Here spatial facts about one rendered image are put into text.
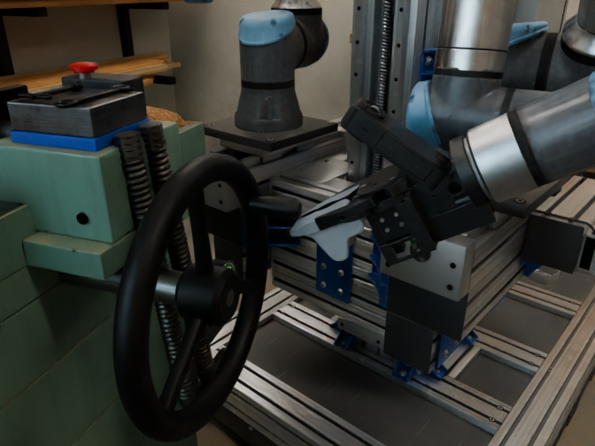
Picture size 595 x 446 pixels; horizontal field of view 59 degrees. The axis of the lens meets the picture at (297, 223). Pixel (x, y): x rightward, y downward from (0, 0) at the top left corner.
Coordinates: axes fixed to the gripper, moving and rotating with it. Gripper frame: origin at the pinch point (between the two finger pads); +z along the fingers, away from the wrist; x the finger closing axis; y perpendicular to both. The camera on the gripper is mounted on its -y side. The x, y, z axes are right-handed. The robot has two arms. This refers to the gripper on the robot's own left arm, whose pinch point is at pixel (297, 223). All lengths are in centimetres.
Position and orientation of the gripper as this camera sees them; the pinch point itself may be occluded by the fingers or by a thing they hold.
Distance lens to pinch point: 58.9
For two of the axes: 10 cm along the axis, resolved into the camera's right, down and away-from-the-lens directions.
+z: -8.1, 3.5, 4.6
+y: 4.9, 8.5, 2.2
